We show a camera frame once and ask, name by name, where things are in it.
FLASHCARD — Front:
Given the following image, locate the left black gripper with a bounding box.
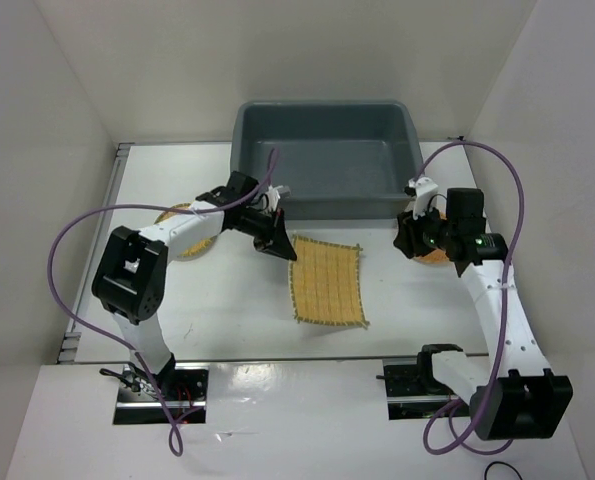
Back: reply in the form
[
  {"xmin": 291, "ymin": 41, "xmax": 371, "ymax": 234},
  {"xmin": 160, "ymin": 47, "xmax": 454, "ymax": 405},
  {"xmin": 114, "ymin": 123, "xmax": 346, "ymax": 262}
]
[{"xmin": 235, "ymin": 205, "xmax": 296, "ymax": 261}]

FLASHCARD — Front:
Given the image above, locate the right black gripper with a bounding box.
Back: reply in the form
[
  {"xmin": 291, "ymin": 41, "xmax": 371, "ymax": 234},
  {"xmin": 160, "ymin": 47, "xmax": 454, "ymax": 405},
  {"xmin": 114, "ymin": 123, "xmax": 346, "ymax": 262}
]
[{"xmin": 392, "ymin": 199, "xmax": 456, "ymax": 258}]

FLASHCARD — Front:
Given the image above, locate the round orange woven tray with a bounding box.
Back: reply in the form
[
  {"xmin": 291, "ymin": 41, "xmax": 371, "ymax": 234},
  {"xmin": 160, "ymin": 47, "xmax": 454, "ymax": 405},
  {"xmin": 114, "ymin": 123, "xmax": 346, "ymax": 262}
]
[{"xmin": 410, "ymin": 209, "xmax": 449, "ymax": 266}]

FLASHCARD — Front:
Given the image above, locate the rectangular woven bamboo mat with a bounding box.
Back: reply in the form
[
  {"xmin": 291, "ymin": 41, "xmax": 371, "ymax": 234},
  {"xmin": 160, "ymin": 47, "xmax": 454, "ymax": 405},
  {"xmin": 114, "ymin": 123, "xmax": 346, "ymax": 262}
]
[{"xmin": 288, "ymin": 235, "xmax": 370, "ymax": 329}]

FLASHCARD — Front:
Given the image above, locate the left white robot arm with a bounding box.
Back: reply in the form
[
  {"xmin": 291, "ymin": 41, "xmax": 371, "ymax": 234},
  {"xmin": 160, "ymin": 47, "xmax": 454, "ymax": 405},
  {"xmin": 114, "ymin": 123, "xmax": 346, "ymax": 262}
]
[{"xmin": 92, "ymin": 171, "xmax": 297, "ymax": 400}]

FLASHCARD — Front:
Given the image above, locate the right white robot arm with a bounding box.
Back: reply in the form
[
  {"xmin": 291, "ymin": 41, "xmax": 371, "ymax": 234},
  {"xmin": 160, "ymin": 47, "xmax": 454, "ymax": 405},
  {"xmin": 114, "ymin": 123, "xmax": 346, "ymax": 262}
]
[{"xmin": 393, "ymin": 177, "xmax": 573, "ymax": 440}]

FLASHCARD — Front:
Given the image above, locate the grey plastic bin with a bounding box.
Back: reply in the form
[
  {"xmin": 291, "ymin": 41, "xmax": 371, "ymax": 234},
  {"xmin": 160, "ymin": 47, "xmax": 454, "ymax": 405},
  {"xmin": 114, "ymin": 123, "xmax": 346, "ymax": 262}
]
[{"xmin": 230, "ymin": 100, "xmax": 423, "ymax": 220}]

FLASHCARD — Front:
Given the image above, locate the round bamboo tray left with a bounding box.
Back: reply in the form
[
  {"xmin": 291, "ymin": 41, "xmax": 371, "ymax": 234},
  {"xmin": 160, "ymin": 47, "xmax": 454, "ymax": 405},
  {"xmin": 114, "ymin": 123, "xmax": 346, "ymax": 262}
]
[{"xmin": 154, "ymin": 202, "xmax": 217, "ymax": 261}]

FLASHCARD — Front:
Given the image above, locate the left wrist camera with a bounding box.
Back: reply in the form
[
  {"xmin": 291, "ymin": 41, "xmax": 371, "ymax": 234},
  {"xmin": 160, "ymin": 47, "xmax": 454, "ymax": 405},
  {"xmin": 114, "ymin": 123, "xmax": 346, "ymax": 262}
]
[{"xmin": 264, "ymin": 185, "xmax": 291, "ymax": 212}]

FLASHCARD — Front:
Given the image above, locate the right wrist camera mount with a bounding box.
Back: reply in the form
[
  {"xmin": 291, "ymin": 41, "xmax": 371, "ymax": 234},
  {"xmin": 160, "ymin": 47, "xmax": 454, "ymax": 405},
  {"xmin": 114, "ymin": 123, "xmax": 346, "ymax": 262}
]
[{"xmin": 407, "ymin": 176, "xmax": 438, "ymax": 220}]

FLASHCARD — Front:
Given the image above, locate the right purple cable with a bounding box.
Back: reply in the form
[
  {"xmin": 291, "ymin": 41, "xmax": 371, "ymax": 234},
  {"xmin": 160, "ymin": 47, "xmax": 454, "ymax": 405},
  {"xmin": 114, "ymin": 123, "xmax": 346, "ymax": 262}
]
[{"xmin": 407, "ymin": 141, "xmax": 528, "ymax": 456}]

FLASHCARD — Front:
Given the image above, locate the purple cable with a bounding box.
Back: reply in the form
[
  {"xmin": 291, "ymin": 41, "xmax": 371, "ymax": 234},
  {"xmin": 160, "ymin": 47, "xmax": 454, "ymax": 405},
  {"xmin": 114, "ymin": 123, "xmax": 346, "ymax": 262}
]
[
  {"xmin": 46, "ymin": 146, "xmax": 281, "ymax": 457},
  {"xmin": 407, "ymin": 141, "xmax": 528, "ymax": 456}
]

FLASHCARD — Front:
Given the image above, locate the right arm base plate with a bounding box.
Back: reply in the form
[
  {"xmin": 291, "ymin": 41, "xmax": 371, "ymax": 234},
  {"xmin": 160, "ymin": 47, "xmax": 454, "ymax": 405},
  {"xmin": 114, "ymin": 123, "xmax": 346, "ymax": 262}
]
[{"xmin": 376, "ymin": 357, "xmax": 457, "ymax": 421}]

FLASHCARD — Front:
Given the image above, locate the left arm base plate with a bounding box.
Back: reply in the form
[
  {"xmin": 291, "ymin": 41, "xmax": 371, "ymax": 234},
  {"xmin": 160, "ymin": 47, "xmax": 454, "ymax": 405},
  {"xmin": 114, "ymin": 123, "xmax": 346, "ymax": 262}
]
[{"xmin": 100, "ymin": 362, "xmax": 209, "ymax": 426}]

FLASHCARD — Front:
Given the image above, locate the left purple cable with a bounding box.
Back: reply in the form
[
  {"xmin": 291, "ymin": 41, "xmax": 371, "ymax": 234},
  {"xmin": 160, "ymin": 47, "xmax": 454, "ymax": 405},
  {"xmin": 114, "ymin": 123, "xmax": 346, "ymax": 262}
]
[{"xmin": 46, "ymin": 146, "xmax": 281, "ymax": 457}]

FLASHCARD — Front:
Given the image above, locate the aluminium table rail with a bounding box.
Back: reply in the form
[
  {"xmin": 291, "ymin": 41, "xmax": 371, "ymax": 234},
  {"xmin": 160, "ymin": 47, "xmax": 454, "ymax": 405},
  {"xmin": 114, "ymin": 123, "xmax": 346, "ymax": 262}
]
[{"xmin": 44, "ymin": 143, "xmax": 131, "ymax": 358}]

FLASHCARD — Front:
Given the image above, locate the black cable loop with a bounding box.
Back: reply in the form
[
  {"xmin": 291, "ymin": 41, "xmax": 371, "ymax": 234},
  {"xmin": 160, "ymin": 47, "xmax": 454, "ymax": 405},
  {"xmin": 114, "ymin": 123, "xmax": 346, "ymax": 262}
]
[{"xmin": 485, "ymin": 462, "xmax": 524, "ymax": 480}]

